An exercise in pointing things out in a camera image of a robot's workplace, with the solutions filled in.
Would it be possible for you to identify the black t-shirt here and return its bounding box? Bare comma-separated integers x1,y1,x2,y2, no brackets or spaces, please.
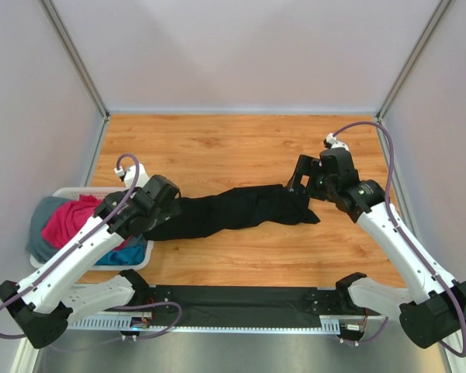
143,184,320,242

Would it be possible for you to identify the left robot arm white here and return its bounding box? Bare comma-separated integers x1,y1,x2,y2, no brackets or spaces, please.
0,175,180,349

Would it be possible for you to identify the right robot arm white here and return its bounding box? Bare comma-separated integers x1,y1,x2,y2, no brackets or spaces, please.
287,148,466,348

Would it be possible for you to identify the blue t-shirt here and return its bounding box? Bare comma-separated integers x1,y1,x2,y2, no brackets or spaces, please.
96,245,146,267

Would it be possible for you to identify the white plastic laundry basket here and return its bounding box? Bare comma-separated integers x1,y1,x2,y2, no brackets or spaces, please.
47,187,153,272

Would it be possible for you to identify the pink t-shirt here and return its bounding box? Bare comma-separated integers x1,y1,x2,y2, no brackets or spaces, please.
40,194,130,252

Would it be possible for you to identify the black base mat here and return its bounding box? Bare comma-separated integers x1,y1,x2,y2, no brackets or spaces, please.
147,285,366,329

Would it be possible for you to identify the grey t-shirt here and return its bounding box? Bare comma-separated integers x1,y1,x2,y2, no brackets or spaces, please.
26,196,69,263

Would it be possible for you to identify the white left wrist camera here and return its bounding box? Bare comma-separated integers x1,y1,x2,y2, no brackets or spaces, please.
114,163,150,189

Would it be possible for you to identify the slotted cable duct rail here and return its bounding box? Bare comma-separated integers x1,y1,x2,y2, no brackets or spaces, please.
46,315,343,334

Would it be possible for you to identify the aluminium frame post left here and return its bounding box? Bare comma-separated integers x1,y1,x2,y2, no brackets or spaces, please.
38,0,110,120

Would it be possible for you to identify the aluminium frame post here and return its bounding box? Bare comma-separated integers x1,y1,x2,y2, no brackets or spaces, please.
375,0,455,123
38,0,110,120

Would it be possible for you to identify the aluminium frame post right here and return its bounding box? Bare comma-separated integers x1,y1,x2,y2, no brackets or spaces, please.
375,0,455,123

